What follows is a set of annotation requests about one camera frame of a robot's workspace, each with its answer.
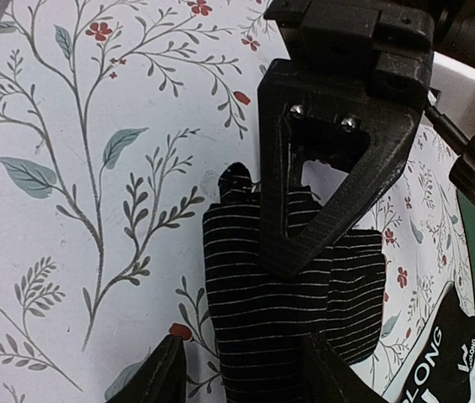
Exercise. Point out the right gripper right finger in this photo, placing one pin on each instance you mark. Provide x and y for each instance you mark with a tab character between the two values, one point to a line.
327	378

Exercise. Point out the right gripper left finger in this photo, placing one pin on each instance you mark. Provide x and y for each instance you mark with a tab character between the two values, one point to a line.
161	377

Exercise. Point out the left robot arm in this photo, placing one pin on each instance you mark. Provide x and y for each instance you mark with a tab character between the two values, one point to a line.
454	36

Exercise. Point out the black white-banded underwear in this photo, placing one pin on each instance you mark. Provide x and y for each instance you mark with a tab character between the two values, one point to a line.
441	365

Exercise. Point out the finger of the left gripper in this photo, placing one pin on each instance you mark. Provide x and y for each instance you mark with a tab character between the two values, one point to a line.
304	180

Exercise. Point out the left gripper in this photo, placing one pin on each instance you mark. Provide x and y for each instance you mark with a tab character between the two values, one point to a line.
386	46

